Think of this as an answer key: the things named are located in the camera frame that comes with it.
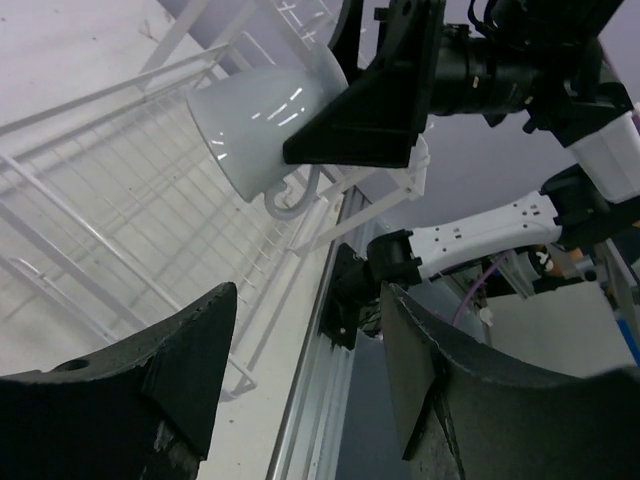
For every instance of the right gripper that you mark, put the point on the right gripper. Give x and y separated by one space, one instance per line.
422 67

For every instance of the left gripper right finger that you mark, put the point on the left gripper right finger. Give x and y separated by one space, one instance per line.
464 410

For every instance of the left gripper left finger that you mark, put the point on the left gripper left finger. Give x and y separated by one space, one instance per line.
141 408

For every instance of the grey mug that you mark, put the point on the grey mug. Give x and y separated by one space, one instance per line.
246 118

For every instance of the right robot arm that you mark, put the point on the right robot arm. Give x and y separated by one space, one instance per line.
543 59

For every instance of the aluminium mounting rail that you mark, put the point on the aluminium mounting rail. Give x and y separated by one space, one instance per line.
308 442

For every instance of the white wire dish rack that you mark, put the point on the white wire dish rack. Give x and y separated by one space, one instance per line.
114 216

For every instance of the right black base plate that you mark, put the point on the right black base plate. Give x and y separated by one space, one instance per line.
351 304

